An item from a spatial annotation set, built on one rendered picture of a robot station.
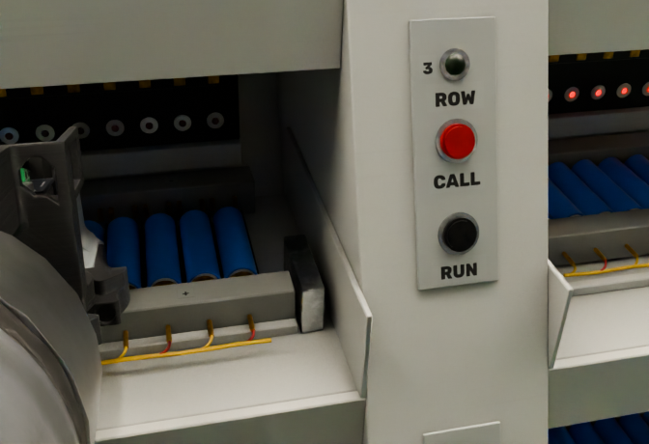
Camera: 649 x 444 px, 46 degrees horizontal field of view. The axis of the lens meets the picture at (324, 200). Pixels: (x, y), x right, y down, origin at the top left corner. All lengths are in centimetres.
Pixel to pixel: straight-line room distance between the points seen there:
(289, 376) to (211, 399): 4
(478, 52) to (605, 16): 7
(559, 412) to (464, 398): 6
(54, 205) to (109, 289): 6
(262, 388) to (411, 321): 8
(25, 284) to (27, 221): 9
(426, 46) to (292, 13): 6
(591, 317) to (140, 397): 24
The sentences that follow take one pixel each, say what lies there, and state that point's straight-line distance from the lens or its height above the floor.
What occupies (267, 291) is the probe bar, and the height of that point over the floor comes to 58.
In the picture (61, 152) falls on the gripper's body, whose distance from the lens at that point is 27.
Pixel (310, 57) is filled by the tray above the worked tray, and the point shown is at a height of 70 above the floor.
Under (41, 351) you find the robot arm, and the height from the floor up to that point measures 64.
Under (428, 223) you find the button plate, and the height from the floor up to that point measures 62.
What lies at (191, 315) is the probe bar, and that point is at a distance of 39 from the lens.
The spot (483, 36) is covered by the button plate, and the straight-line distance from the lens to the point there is 35.
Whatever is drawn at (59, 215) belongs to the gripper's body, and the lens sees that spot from 27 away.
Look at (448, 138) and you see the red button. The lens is 34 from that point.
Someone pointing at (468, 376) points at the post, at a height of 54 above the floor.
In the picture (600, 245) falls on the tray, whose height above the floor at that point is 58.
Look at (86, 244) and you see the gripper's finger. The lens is 37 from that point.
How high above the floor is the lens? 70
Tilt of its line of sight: 11 degrees down
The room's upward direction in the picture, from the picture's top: 3 degrees counter-clockwise
